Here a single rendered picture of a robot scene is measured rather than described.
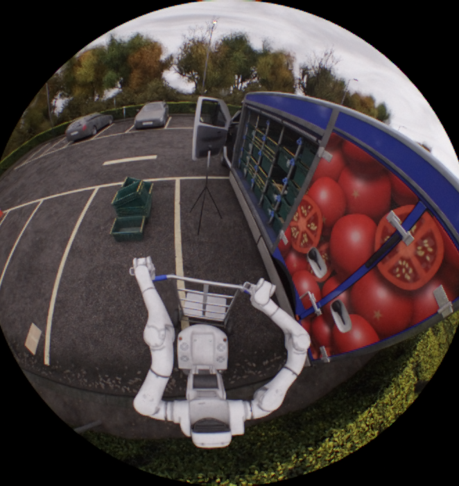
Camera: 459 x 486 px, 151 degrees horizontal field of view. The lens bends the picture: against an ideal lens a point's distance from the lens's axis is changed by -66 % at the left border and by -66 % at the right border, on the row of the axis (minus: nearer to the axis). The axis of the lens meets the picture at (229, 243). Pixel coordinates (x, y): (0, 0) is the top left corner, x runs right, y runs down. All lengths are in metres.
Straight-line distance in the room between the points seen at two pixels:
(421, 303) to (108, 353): 3.02
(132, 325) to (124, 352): 0.40
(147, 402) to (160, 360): 0.18
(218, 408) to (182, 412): 0.16
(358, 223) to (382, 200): 0.25
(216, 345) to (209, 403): 1.23
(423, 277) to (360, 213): 0.61
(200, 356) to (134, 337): 0.94
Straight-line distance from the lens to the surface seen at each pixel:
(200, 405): 0.81
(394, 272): 1.21
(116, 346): 2.57
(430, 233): 1.12
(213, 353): 2.02
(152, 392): 0.70
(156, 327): 0.64
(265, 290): 0.78
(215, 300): 2.48
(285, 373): 0.78
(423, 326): 1.25
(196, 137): 4.56
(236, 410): 0.74
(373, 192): 1.26
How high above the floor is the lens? 2.31
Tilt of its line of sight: 49 degrees down
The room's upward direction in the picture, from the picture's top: 13 degrees clockwise
